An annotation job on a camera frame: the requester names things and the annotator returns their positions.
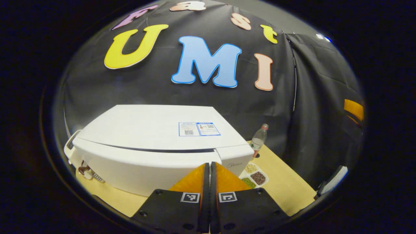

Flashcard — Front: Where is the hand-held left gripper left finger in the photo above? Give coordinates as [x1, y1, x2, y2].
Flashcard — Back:
[130, 162, 211, 233]

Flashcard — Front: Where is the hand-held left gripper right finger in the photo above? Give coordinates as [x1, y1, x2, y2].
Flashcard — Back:
[210, 162, 290, 233]

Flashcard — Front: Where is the white microwave oven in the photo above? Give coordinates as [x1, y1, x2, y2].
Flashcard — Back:
[63, 105, 254, 197]

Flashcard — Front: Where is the white divided bean dish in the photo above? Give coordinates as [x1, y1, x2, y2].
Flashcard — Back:
[240, 162, 269, 189]

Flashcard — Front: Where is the clear plastic water bottle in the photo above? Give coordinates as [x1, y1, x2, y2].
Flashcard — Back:
[250, 123, 269, 159]

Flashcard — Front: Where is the white cloth on chair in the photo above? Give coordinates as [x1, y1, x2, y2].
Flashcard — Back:
[320, 166, 348, 195]

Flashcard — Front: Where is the black backdrop cloth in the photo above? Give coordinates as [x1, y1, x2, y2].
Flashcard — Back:
[54, 0, 364, 195]

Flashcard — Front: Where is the white toaster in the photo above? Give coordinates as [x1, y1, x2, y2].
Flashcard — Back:
[64, 129, 82, 166]

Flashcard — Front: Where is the metal wire utensil holder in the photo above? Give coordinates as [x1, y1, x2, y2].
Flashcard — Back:
[85, 169, 105, 183]

